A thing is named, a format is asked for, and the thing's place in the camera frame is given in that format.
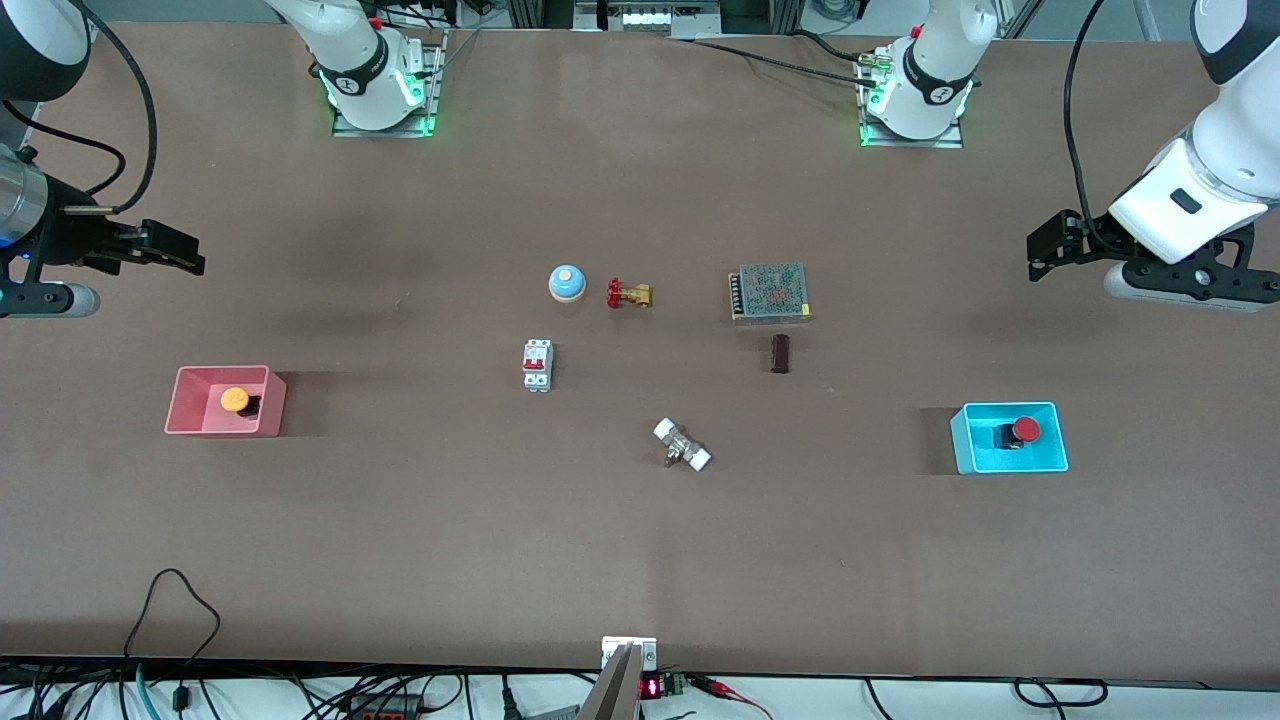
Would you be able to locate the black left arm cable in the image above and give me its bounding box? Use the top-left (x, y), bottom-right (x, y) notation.
top-left (1062, 0), bottom-right (1113, 253)

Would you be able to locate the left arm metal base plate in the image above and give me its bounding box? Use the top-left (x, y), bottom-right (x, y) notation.
top-left (857, 48), bottom-right (965, 150)

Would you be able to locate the red wire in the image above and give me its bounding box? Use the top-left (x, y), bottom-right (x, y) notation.
top-left (692, 676), bottom-right (776, 720)

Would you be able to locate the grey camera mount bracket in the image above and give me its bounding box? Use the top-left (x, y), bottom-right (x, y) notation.
top-left (580, 635), bottom-right (659, 720)

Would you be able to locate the aluminium frame rack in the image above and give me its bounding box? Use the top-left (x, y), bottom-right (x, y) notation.
top-left (505, 0), bottom-right (807, 39)

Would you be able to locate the black cable with ferrite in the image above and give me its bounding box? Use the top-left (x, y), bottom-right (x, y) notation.
top-left (124, 568), bottom-right (223, 720)

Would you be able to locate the metal valve with white caps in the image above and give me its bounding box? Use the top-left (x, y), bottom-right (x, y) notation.
top-left (652, 416), bottom-right (714, 474)

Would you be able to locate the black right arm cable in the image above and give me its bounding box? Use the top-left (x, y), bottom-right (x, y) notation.
top-left (0, 0), bottom-right (160, 217)

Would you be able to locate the teal cable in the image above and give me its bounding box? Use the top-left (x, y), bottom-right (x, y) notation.
top-left (132, 662), bottom-right (166, 720)

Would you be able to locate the pink plastic box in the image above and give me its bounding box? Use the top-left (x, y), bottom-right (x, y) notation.
top-left (164, 365), bottom-right (288, 439)

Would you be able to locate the black base power cable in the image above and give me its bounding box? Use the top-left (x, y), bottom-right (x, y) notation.
top-left (670, 28), bottom-right (883, 89)

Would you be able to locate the black looped cable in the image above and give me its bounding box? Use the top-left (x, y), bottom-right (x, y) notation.
top-left (1013, 677), bottom-right (1110, 710)

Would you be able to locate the cyan plastic box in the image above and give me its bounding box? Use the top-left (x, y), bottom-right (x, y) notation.
top-left (950, 401), bottom-right (1070, 475)

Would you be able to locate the white circuit breaker red switch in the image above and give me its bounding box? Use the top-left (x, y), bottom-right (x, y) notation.
top-left (520, 338), bottom-right (555, 394)

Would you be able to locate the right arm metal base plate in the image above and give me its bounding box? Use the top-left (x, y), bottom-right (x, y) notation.
top-left (331, 28), bottom-right (448, 140)

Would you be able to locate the perforated metal power supply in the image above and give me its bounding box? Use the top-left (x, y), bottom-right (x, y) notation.
top-left (727, 261), bottom-right (814, 328)

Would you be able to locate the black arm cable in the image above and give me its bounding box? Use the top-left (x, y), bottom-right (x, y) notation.
top-left (0, 0), bottom-right (160, 217)
top-left (1062, 0), bottom-right (1113, 253)

